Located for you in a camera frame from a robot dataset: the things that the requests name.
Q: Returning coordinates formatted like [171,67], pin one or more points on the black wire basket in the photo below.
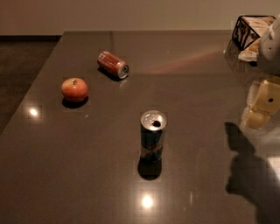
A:
[249,28]

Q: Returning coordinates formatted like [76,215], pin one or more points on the red apple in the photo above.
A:
[74,90]

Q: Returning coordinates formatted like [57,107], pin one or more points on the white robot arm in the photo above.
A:
[268,55]

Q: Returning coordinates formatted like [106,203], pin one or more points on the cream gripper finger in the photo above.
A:
[262,103]

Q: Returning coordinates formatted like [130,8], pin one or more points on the Red Bull can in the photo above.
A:
[153,125]

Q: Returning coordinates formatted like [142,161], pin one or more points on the orange soda can lying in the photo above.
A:
[113,65]

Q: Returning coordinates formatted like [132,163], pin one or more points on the snack packets in basket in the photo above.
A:
[249,54]

